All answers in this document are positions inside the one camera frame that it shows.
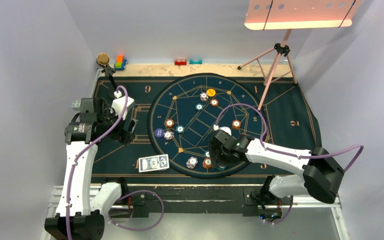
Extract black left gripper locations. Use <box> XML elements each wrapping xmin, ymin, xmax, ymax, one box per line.
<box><xmin>97</xmin><ymin>103</ymin><xmax>137</xmax><ymax>145</ymax></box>

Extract pink music stand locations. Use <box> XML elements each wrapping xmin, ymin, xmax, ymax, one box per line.
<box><xmin>237</xmin><ymin>0</ymin><xmax>362</xmax><ymax>110</ymax></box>

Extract yellow big blind button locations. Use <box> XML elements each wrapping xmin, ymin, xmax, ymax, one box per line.
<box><xmin>206</xmin><ymin>88</ymin><xmax>217</xmax><ymax>97</ymax></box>

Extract pink white chip stack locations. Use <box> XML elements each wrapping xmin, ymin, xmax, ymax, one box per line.
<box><xmin>186</xmin><ymin>156</ymin><xmax>198</xmax><ymax>169</ymax></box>

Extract orange chip stack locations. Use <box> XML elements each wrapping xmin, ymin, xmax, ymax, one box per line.
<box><xmin>202</xmin><ymin>157</ymin><xmax>212</xmax><ymax>170</ymax></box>

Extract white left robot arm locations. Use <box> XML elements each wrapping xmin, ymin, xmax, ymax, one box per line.
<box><xmin>44</xmin><ymin>96</ymin><xmax>138</xmax><ymax>240</ymax></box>

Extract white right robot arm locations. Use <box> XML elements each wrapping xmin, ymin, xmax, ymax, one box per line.
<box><xmin>208</xmin><ymin>129</ymin><xmax>345</xmax><ymax>205</ymax></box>

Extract round blue poker mat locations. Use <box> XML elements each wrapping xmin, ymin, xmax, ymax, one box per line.
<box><xmin>148</xmin><ymin>73</ymin><xmax>263</xmax><ymax>179</ymax></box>

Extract blue playing card deck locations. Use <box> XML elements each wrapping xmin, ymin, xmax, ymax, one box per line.
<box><xmin>138</xmin><ymin>154</ymin><xmax>170</xmax><ymax>173</ymax></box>

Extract teal chip stack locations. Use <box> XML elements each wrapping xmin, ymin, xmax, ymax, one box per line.
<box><xmin>216</xmin><ymin>165</ymin><xmax>226</xmax><ymax>171</ymax></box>

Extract orange green blue toy blocks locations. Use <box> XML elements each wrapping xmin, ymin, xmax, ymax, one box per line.
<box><xmin>114</xmin><ymin>55</ymin><xmax>127</xmax><ymax>71</ymax></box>

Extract teal poker chip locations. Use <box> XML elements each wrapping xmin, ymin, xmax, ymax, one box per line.
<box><xmin>195</xmin><ymin>103</ymin><xmax>204</xmax><ymax>111</ymax></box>
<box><xmin>204</xmin><ymin>150</ymin><xmax>210</xmax><ymax>158</ymax></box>
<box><xmin>175</xmin><ymin>125</ymin><xmax>185</xmax><ymax>134</ymax></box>

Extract purple small blind button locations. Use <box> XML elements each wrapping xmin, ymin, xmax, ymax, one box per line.
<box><xmin>154</xmin><ymin>128</ymin><xmax>165</xmax><ymax>138</ymax></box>

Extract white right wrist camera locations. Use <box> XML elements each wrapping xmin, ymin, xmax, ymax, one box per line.
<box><xmin>212</xmin><ymin>124</ymin><xmax>232</xmax><ymax>135</ymax></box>

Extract orange poker chip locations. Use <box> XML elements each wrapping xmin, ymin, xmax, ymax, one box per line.
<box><xmin>164</xmin><ymin>119</ymin><xmax>175</xmax><ymax>129</ymax></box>
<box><xmin>210</xmin><ymin>99</ymin><xmax>219</xmax><ymax>107</ymax></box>
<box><xmin>231</xmin><ymin>119</ymin><xmax>241</xmax><ymax>130</ymax></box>

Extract teal toy block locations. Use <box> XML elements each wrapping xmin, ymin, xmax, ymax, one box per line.
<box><xmin>189</xmin><ymin>59</ymin><xmax>203</xmax><ymax>65</ymax></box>

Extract red toy block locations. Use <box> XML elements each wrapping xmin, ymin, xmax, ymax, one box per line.
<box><xmin>174</xmin><ymin>58</ymin><xmax>188</xmax><ymax>66</ymax></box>

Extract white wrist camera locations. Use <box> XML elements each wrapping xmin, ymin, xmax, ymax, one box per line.
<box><xmin>111</xmin><ymin>90</ymin><xmax>135</xmax><ymax>120</ymax></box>
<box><xmin>212</xmin><ymin>124</ymin><xmax>232</xmax><ymax>135</ymax></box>

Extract round brown knob stand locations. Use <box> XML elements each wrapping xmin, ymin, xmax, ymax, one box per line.
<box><xmin>96</xmin><ymin>52</ymin><xmax>117</xmax><ymax>92</ymax></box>

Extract aluminium frame rail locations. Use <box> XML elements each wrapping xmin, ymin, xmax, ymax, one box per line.
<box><xmin>39</xmin><ymin>184</ymin><xmax>350</xmax><ymax>240</ymax></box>

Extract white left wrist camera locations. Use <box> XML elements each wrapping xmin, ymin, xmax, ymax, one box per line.
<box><xmin>111</xmin><ymin>90</ymin><xmax>135</xmax><ymax>120</ymax></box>

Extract grey lego brick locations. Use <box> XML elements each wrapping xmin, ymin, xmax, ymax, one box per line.
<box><xmin>71</xmin><ymin>100</ymin><xmax>81</xmax><ymax>112</ymax></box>

